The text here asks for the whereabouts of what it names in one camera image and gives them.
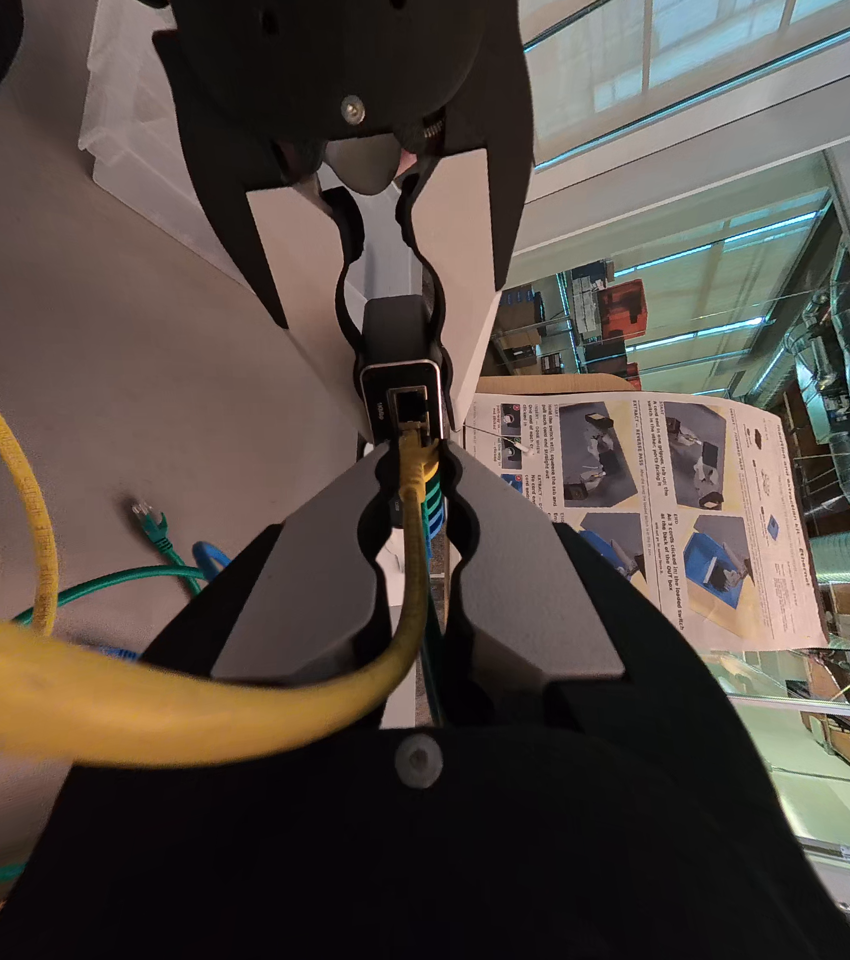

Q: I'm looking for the blue ethernet cable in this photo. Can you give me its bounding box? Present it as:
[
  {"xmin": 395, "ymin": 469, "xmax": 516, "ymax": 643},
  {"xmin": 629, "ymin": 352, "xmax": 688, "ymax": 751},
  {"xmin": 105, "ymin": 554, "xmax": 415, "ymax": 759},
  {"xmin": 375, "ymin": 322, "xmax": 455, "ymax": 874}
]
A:
[{"xmin": 83, "ymin": 498, "xmax": 447, "ymax": 665}]

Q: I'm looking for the clear plastic bin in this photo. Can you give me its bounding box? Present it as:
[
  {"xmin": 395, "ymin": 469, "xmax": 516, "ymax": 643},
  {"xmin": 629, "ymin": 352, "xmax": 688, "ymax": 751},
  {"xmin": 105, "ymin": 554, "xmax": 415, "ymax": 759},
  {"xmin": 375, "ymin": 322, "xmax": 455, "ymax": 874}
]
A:
[{"xmin": 78, "ymin": 0, "xmax": 261, "ymax": 290}]

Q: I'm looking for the green ethernet cable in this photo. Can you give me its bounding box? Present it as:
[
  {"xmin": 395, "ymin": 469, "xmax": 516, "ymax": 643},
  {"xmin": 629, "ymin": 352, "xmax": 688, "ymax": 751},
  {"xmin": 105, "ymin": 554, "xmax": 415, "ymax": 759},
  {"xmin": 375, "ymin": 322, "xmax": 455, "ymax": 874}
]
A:
[{"xmin": 0, "ymin": 448, "xmax": 447, "ymax": 885}]

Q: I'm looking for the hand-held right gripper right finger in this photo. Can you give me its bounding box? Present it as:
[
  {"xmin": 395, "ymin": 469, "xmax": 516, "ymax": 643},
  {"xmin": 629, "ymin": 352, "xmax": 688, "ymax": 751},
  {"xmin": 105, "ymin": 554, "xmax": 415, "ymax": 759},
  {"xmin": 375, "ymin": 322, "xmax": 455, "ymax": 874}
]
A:
[{"xmin": 436, "ymin": 439, "xmax": 627, "ymax": 721}]

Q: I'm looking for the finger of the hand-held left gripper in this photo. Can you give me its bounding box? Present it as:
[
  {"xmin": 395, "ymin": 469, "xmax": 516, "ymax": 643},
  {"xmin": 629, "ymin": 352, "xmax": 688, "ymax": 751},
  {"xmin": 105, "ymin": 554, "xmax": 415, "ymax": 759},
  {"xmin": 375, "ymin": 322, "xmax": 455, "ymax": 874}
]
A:
[
  {"xmin": 393, "ymin": 144, "xmax": 506, "ymax": 432},
  {"xmin": 245, "ymin": 186, "xmax": 367, "ymax": 435}
]

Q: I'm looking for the black ethernet switch box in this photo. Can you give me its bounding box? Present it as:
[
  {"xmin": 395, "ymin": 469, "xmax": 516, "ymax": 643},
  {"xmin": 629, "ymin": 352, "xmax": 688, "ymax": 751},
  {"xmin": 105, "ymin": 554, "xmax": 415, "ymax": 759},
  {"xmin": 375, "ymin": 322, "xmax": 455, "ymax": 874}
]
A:
[{"xmin": 353, "ymin": 295, "xmax": 448, "ymax": 445}]

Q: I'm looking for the yellow ethernet cable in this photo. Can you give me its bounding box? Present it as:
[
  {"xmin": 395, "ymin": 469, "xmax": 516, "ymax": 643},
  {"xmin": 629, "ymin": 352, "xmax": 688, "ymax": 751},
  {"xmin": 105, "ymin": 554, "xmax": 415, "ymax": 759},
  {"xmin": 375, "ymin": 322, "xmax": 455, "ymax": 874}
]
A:
[{"xmin": 0, "ymin": 345, "xmax": 442, "ymax": 786}]

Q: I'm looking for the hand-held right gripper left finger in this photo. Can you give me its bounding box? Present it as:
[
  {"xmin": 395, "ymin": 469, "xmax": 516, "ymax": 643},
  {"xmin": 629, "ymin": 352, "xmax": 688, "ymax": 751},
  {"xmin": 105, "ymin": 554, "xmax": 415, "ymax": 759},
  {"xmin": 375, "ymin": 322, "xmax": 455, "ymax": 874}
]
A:
[{"xmin": 211, "ymin": 441, "xmax": 405, "ymax": 695}]

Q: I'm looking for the printed instruction sheet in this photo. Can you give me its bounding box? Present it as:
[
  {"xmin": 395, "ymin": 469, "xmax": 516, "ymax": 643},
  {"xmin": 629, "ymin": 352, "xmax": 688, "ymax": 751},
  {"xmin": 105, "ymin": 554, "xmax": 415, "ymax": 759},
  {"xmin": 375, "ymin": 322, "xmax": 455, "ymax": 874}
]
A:
[{"xmin": 462, "ymin": 391, "xmax": 832, "ymax": 654}]

